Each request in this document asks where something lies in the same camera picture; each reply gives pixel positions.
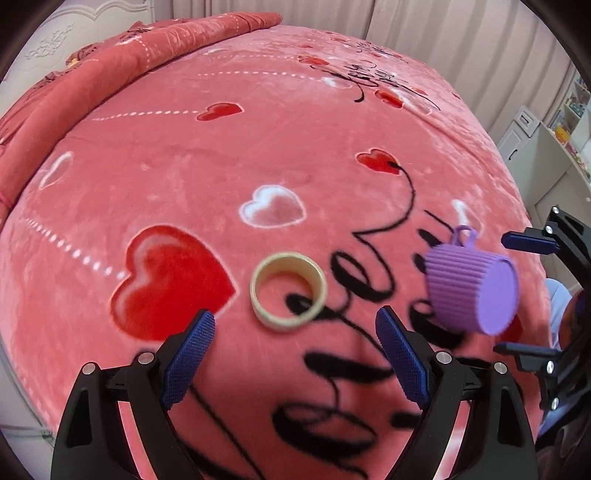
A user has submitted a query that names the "pink curtain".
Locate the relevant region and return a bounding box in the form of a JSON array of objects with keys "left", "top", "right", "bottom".
[{"left": 153, "top": 0, "right": 576, "bottom": 140}]

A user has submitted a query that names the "white drawer cabinet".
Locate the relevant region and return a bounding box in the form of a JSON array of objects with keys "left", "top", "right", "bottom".
[{"left": 497, "top": 105, "right": 540, "bottom": 163}]

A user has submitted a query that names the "white bookshelf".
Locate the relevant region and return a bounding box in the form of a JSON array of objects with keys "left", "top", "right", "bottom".
[{"left": 549, "top": 73, "right": 590, "bottom": 182}]

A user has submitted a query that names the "purple ribbed cup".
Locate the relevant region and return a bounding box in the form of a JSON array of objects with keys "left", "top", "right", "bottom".
[{"left": 425, "top": 225, "right": 520, "bottom": 336}]

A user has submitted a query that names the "pink heart-print bed blanket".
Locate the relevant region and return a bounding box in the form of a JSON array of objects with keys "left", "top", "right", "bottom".
[{"left": 1, "top": 22, "right": 529, "bottom": 479}]

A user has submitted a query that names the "white headboard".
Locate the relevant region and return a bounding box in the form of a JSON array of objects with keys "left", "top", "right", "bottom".
[{"left": 1, "top": 0, "right": 154, "bottom": 113}]

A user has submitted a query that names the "light blue trouser leg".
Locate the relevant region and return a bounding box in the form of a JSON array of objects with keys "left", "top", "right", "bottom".
[{"left": 545, "top": 278, "right": 572, "bottom": 350}]

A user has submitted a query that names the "beige tape roll core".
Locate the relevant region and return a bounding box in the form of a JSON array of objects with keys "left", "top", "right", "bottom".
[{"left": 249, "top": 251, "right": 328, "bottom": 333}]

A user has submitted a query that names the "white desk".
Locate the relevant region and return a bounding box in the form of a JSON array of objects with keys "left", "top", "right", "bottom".
[{"left": 527, "top": 125, "right": 590, "bottom": 227}]

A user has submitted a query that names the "folded red quilt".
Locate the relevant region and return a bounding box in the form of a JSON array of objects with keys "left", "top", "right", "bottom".
[{"left": 1, "top": 12, "right": 283, "bottom": 220}]

